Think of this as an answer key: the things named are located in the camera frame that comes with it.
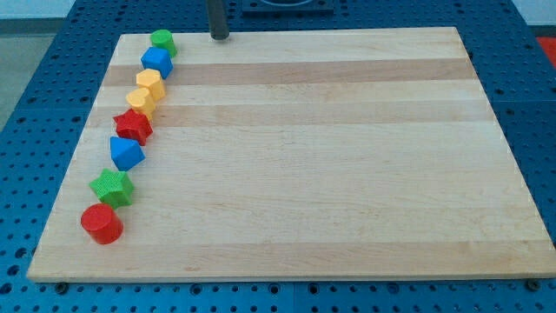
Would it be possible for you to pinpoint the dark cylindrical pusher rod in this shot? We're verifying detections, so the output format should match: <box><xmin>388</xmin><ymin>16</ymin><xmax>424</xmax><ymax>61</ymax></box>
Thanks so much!
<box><xmin>205</xmin><ymin>0</ymin><xmax>229</xmax><ymax>41</ymax></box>

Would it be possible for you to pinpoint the yellow hexagon block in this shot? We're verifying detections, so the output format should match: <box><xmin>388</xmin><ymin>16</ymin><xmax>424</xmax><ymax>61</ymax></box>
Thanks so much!
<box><xmin>136</xmin><ymin>69</ymin><xmax>166</xmax><ymax>101</ymax></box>

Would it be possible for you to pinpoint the blue cube block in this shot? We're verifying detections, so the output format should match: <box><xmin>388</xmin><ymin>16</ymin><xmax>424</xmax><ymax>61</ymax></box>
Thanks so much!
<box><xmin>141</xmin><ymin>47</ymin><xmax>174</xmax><ymax>79</ymax></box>

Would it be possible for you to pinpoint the red star block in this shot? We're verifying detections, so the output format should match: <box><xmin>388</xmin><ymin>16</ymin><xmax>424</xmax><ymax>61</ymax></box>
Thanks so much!
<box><xmin>113</xmin><ymin>109</ymin><xmax>153</xmax><ymax>146</ymax></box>

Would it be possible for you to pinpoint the yellow heart block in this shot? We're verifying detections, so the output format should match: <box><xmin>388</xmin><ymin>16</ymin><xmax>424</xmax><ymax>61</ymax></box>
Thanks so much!
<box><xmin>125</xmin><ymin>88</ymin><xmax>156</xmax><ymax>120</ymax></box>

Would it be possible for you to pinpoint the green star block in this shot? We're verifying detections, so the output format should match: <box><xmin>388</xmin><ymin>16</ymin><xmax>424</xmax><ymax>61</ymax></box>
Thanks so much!
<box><xmin>89</xmin><ymin>169</ymin><xmax>135</xmax><ymax>210</ymax></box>

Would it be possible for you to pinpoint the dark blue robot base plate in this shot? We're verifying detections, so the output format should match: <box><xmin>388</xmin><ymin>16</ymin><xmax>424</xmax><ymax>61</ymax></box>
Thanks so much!
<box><xmin>242</xmin><ymin>0</ymin><xmax>334</xmax><ymax>16</ymax></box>

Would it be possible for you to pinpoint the green cylinder block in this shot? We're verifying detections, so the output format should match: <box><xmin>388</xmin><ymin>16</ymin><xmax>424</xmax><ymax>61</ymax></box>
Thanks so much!
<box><xmin>149</xmin><ymin>29</ymin><xmax>177</xmax><ymax>58</ymax></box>

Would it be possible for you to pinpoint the red cylinder block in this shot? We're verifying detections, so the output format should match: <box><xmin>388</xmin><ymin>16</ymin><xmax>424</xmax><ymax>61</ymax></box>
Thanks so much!
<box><xmin>80</xmin><ymin>203</ymin><xmax>123</xmax><ymax>244</ymax></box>

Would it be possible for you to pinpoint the wooden board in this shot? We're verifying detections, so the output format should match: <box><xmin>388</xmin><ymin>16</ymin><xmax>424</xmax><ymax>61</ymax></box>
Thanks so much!
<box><xmin>28</xmin><ymin>27</ymin><xmax>555</xmax><ymax>283</ymax></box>

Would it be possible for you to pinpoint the blue triangle block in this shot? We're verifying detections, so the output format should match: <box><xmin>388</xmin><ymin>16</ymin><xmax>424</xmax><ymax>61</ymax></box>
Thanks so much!
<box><xmin>109</xmin><ymin>137</ymin><xmax>145</xmax><ymax>171</ymax></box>

